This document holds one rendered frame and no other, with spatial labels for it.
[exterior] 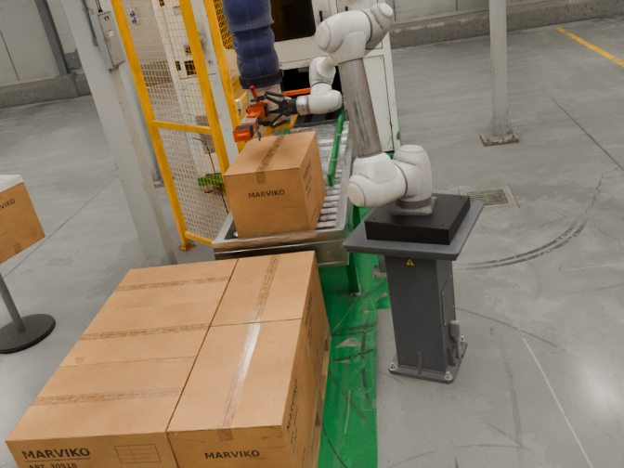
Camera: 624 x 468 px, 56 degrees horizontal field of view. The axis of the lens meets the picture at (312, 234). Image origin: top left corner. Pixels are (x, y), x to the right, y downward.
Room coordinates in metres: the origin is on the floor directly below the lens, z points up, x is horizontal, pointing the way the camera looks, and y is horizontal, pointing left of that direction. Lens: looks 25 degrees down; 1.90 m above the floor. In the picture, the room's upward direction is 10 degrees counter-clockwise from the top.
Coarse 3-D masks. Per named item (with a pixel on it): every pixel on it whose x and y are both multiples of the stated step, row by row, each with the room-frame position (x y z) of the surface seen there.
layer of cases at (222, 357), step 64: (256, 256) 2.69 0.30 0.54; (128, 320) 2.29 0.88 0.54; (192, 320) 2.19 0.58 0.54; (256, 320) 2.10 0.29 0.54; (320, 320) 2.45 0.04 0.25; (64, 384) 1.90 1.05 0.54; (128, 384) 1.83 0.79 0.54; (192, 384) 1.76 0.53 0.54; (256, 384) 1.69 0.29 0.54; (64, 448) 1.60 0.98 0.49; (128, 448) 1.56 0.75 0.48; (192, 448) 1.52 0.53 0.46; (256, 448) 1.49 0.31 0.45
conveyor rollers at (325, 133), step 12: (300, 132) 4.85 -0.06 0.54; (324, 132) 4.72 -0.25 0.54; (324, 144) 4.37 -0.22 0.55; (324, 156) 4.09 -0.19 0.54; (324, 168) 3.83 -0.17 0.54; (336, 168) 3.81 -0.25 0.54; (324, 180) 3.64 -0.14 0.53; (336, 180) 3.55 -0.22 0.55; (336, 192) 3.36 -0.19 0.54; (324, 204) 3.20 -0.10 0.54; (336, 204) 3.18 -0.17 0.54; (324, 216) 3.02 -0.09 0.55; (324, 228) 2.86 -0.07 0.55
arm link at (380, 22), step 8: (368, 8) 2.40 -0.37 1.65; (376, 8) 2.37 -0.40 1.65; (384, 8) 2.37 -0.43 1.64; (368, 16) 2.36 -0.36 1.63; (376, 16) 2.36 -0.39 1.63; (384, 16) 2.35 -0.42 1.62; (392, 16) 2.38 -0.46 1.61; (376, 24) 2.35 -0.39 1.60; (384, 24) 2.36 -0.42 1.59; (376, 32) 2.36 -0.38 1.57; (384, 32) 2.40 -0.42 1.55; (376, 40) 2.40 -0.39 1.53; (368, 48) 2.46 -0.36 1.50
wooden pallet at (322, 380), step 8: (328, 328) 2.61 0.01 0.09; (328, 336) 2.56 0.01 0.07; (328, 344) 2.52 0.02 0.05; (328, 352) 2.50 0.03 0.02; (328, 360) 2.44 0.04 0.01; (320, 368) 2.23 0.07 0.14; (320, 376) 2.19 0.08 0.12; (320, 384) 2.25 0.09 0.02; (320, 392) 2.12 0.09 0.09; (320, 400) 2.09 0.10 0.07; (320, 408) 2.06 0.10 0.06; (320, 416) 2.02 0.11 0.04; (320, 424) 1.99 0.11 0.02; (312, 432) 1.83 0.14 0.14; (320, 432) 1.96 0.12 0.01; (312, 440) 1.79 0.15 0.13; (312, 448) 1.86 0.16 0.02; (312, 456) 1.82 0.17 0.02; (312, 464) 1.78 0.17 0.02
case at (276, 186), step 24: (264, 144) 3.27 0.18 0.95; (288, 144) 3.19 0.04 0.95; (312, 144) 3.19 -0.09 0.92; (240, 168) 2.92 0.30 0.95; (264, 168) 2.85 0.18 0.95; (288, 168) 2.78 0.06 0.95; (312, 168) 3.07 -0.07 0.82; (240, 192) 2.84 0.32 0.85; (264, 192) 2.81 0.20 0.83; (288, 192) 2.79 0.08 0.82; (312, 192) 2.96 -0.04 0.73; (240, 216) 2.85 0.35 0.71; (264, 216) 2.82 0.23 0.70; (288, 216) 2.79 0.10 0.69; (312, 216) 2.86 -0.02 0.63
